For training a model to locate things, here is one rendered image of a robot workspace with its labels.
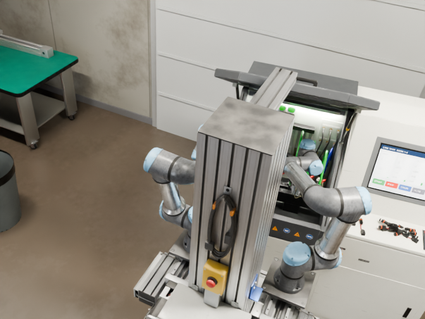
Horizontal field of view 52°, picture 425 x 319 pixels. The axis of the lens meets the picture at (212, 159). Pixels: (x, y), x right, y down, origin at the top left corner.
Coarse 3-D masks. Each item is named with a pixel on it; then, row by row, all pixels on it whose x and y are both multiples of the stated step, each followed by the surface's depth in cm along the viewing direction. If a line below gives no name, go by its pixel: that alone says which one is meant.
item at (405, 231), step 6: (384, 222) 256; (384, 228) 253; (390, 228) 252; (396, 228) 253; (402, 228) 253; (408, 228) 252; (396, 234) 251; (402, 234) 252; (408, 234) 251; (414, 234) 251; (414, 240) 248
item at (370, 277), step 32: (352, 128) 254; (384, 128) 244; (416, 128) 240; (352, 160) 256; (416, 224) 260; (352, 256) 260; (384, 256) 253; (416, 256) 246; (320, 288) 285; (352, 288) 276; (384, 288) 268; (416, 288) 260
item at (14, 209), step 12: (0, 156) 357; (0, 168) 364; (12, 168) 338; (0, 180) 328; (12, 180) 342; (0, 192) 334; (12, 192) 346; (0, 204) 340; (12, 204) 352; (0, 216) 348; (12, 216) 358; (0, 228) 356
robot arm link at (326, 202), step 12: (288, 168) 201; (300, 168) 197; (300, 180) 188; (312, 180) 187; (300, 192) 187; (312, 192) 176; (324, 192) 173; (336, 192) 172; (312, 204) 175; (324, 204) 171; (336, 204) 170; (336, 216) 173
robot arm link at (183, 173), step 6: (180, 162) 182; (186, 162) 183; (192, 162) 185; (174, 168) 181; (180, 168) 181; (186, 168) 182; (192, 168) 183; (174, 174) 181; (180, 174) 181; (186, 174) 182; (192, 174) 183; (174, 180) 183; (180, 180) 182; (186, 180) 183; (192, 180) 185
